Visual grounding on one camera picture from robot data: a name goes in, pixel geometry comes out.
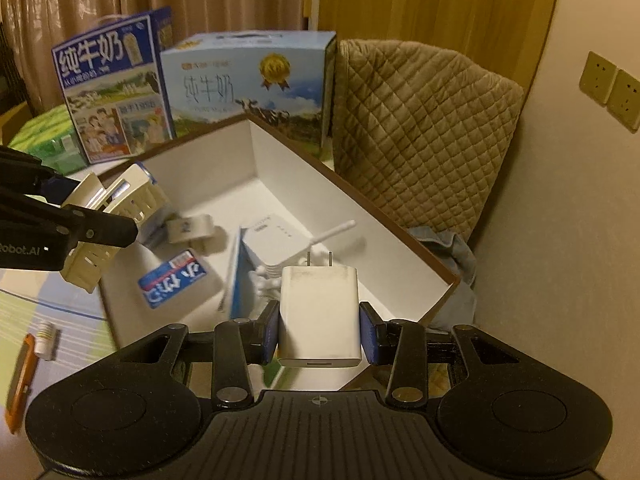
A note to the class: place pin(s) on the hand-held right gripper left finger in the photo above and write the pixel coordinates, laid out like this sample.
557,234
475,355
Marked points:
270,330

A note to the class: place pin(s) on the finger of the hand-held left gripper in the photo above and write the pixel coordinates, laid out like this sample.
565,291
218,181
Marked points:
105,232
45,177

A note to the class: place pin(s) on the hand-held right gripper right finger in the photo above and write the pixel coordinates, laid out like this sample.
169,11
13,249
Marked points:
369,335

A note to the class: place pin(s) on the beige power strip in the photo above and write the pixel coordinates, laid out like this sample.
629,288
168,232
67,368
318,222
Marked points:
135,195

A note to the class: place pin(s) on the white charger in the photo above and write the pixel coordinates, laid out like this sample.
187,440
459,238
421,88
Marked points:
320,310

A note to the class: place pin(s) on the white router with antenna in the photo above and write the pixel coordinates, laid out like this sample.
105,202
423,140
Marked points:
272,245

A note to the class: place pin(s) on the brown cardboard box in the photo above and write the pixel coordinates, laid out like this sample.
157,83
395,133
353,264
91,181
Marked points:
400,240

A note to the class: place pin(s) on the green drink carton pack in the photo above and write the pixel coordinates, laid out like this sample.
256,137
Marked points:
50,135

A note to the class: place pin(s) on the light blue flat box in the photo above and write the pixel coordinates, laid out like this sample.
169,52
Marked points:
245,280

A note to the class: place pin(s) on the small blue white carton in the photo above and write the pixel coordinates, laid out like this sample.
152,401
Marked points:
175,280

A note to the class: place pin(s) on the small green white carton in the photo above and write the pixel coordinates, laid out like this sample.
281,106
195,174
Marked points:
192,230

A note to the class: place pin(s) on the blue grey cloth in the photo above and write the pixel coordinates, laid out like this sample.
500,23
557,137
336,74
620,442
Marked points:
450,265

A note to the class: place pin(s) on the dark blue milk case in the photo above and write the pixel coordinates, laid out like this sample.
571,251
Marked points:
110,90

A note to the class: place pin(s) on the orange utility knife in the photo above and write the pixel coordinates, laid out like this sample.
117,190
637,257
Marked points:
20,380

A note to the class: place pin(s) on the light blue milk case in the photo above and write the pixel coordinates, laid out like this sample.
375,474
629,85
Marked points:
240,85

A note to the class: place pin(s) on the quilted beige chair cover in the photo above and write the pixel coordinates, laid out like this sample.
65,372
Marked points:
420,135

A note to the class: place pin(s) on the yellow curtain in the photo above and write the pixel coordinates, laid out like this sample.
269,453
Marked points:
425,0

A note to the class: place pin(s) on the beige wall socket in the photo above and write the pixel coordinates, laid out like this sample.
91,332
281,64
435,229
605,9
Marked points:
625,100
598,77

